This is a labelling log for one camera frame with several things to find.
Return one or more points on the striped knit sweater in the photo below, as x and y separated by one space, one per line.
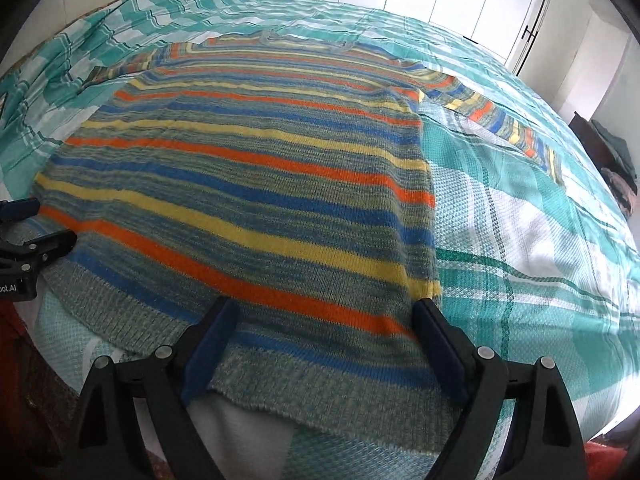
290 176

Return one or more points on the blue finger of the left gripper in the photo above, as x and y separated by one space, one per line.
18 210

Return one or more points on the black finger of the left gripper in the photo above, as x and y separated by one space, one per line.
45 247

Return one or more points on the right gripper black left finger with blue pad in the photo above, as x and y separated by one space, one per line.
107 442

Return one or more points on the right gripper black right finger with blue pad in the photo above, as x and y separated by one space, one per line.
544 439

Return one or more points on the pile of clothes on nightstand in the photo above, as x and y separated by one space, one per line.
620 174

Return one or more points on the dark wooden nightstand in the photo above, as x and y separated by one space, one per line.
592 143

